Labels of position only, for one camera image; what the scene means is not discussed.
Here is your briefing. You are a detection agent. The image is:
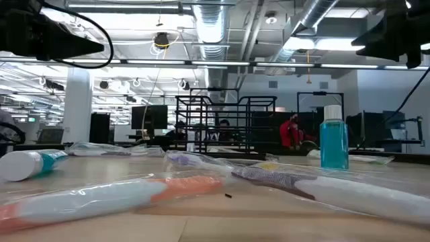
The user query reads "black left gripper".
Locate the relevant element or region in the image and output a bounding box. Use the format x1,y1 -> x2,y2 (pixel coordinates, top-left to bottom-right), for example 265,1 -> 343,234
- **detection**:
0,0 -> 105,62

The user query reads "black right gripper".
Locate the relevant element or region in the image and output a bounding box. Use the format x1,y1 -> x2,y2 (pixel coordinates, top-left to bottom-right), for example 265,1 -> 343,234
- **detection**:
351,0 -> 430,62

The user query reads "blue mouthwash bottle white cap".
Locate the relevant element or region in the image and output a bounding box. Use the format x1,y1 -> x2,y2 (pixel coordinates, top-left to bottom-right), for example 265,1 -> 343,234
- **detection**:
318,104 -> 350,171

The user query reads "green white toothbrush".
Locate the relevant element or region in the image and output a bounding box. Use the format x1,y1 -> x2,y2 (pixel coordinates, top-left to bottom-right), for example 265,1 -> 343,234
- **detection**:
307,149 -> 396,165

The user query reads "teal white toothpaste tube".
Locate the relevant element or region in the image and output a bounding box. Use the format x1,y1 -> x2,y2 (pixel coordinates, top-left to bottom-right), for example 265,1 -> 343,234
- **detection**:
0,149 -> 70,182

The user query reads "blue white toothbrush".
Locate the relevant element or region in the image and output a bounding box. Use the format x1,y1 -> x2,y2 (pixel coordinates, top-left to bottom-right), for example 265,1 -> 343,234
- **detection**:
127,144 -> 166,158

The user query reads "purple white toothbrush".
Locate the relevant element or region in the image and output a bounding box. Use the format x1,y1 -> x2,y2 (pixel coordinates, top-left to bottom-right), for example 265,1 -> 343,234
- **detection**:
163,150 -> 430,227

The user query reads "orange white toothbrush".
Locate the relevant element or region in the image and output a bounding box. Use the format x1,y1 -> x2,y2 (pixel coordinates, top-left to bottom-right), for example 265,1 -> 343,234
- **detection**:
0,161 -> 280,235

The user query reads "white square column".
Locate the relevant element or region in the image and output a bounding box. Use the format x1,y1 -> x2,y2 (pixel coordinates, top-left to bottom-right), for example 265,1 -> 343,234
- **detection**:
62,67 -> 93,145

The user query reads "black cabinet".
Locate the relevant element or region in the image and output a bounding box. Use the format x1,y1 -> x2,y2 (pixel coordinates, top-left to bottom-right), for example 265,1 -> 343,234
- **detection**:
89,112 -> 111,145

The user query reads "long ceiling light strip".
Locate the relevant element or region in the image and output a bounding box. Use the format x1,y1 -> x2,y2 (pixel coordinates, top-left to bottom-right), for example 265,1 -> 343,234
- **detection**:
0,57 -> 430,71

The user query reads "black computer monitor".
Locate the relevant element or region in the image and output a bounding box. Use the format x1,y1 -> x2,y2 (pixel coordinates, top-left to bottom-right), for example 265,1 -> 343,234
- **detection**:
130,104 -> 169,130

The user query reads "person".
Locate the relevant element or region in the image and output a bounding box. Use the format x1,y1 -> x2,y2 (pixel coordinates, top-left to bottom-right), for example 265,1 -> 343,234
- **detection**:
166,120 -> 187,143
216,119 -> 238,142
279,114 -> 318,151

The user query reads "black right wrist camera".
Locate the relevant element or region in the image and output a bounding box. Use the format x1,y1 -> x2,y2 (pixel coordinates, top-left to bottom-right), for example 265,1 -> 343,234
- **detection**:
405,50 -> 423,70

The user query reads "silver ventilation duct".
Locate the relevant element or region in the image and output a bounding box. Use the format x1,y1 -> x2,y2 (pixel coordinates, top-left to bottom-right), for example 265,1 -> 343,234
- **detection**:
191,0 -> 230,61
268,0 -> 340,68

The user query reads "black metal rack frame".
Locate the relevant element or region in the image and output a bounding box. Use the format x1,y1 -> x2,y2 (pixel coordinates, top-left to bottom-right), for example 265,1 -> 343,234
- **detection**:
296,91 -> 345,149

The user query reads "black ceiling device yellow cable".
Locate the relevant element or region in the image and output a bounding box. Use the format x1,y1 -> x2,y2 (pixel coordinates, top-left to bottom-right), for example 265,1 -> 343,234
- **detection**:
153,32 -> 171,50

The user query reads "black aluminium table frame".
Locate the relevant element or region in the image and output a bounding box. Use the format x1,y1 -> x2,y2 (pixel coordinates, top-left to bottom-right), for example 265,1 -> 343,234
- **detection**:
0,143 -> 430,165

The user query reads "black wire caddy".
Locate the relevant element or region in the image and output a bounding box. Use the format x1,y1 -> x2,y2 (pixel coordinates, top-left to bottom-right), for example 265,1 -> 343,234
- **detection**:
173,95 -> 279,161

